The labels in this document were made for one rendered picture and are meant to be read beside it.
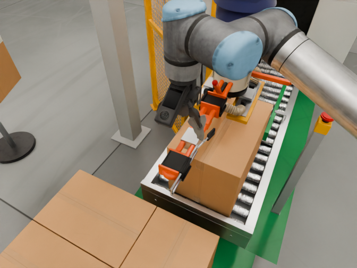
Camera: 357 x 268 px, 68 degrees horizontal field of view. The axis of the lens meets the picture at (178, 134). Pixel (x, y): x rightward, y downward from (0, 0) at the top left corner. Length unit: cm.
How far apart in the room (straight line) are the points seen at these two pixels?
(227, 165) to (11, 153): 220
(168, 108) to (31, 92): 314
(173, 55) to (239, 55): 17
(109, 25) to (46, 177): 144
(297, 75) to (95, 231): 135
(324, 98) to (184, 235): 117
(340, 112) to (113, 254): 129
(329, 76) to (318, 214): 199
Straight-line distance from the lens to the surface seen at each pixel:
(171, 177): 86
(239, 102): 132
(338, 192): 269
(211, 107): 108
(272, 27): 60
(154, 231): 158
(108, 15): 198
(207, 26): 53
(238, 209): 166
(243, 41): 50
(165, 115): 65
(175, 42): 58
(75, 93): 347
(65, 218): 173
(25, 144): 300
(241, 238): 163
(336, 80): 58
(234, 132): 147
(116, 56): 210
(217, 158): 133
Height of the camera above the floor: 199
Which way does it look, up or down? 47 degrees down
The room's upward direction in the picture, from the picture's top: straight up
